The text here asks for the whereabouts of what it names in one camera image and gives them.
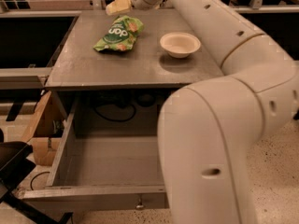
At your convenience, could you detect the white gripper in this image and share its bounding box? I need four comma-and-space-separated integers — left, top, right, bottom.
106, 0, 163, 16

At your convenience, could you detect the green rice chip bag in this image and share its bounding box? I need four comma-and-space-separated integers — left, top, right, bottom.
93, 15, 144, 51

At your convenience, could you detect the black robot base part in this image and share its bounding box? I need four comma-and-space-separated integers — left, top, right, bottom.
0, 134, 73, 224

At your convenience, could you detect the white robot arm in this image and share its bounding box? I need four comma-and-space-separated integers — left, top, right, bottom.
106, 0, 299, 224

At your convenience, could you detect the open grey top drawer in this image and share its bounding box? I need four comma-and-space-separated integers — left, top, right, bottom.
23, 96, 168, 211

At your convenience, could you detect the metal drawer knob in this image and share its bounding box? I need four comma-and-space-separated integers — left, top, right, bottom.
135, 197, 145, 210

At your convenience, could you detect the grey cabinet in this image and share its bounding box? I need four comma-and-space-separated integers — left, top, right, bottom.
45, 9, 225, 119

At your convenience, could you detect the white paper bowl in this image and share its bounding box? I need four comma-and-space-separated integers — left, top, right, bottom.
160, 32, 201, 59

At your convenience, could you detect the cardboard box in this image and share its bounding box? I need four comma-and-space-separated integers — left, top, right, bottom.
21, 91, 64, 166

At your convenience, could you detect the black cable behind cabinet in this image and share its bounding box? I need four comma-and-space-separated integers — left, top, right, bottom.
90, 91, 157, 123

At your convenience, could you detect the black floor cable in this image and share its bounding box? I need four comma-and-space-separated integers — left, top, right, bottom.
29, 171, 50, 191

